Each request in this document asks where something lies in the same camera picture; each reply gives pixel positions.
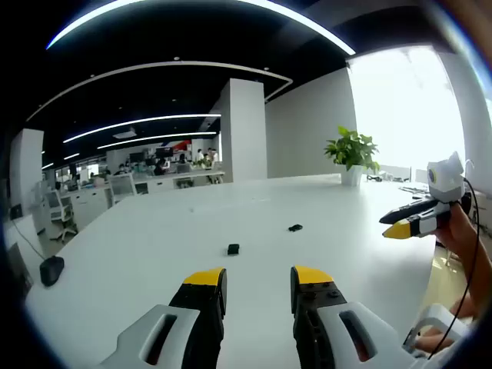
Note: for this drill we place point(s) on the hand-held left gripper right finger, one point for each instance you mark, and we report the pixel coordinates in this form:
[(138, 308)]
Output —
[(319, 303)]

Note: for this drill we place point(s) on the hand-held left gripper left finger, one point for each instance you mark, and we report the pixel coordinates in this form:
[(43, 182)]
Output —
[(200, 307)]

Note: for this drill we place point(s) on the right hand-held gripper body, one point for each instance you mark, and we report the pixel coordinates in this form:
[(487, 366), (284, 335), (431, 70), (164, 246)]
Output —
[(447, 184)]

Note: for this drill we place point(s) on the black plastic buckle part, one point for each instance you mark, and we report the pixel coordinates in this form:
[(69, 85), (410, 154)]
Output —
[(233, 250), (295, 228)]

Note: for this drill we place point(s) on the person's right hand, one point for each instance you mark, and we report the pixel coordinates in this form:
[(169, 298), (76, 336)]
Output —
[(459, 234)]

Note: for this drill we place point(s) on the white plant pot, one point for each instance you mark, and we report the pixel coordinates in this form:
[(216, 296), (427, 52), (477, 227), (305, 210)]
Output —
[(351, 177)]

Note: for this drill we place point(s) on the green potted plant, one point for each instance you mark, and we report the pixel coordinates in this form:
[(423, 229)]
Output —
[(351, 148)]

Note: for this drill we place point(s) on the white worn chest device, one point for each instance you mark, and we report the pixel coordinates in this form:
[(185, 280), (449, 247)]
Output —
[(438, 319)]

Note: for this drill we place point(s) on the white office desk row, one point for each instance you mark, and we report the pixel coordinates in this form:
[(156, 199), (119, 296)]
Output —
[(161, 184)]

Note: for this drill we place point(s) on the white mesh office chair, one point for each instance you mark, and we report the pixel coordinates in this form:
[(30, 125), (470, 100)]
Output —
[(122, 188)]

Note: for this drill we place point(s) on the black computer mouse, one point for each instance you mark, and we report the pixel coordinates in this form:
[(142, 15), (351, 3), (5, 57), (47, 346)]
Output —
[(52, 271)]

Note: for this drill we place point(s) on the ceiling light strip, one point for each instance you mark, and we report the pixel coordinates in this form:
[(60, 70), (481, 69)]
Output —
[(153, 138), (142, 122)]

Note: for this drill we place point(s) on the white square pillar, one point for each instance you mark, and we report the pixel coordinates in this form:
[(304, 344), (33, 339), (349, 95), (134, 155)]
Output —
[(244, 130)]

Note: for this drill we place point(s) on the long curved ceiling light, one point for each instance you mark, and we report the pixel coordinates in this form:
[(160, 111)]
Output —
[(192, 4)]

